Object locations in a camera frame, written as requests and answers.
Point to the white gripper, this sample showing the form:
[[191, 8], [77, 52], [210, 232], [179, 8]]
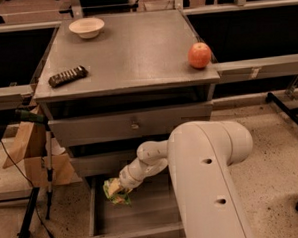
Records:
[[127, 178]]

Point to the green rice chip bag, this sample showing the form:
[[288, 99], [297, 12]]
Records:
[[119, 199]]

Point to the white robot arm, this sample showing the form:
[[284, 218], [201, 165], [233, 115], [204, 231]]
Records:
[[198, 156]]

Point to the middle grey drawer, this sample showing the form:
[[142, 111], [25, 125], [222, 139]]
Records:
[[104, 163]]

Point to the bottom grey open drawer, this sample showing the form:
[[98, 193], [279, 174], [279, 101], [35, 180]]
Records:
[[153, 212]]

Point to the top grey drawer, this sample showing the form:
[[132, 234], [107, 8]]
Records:
[[127, 124]]

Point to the grey drawer cabinet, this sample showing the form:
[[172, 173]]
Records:
[[139, 61]]

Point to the brown cardboard box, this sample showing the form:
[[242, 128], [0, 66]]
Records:
[[29, 147]]

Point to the dark chocolate bar packet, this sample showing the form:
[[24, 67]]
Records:
[[67, 76]]

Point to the black tripod stand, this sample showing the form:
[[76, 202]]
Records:
[[40, 120]]

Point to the red apple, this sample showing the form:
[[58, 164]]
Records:
[[199, 55]]

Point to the white bowl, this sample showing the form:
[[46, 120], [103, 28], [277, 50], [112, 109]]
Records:
[[87, 28]]

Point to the grey metal rail frame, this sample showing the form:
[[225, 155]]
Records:
[[245, 44]]

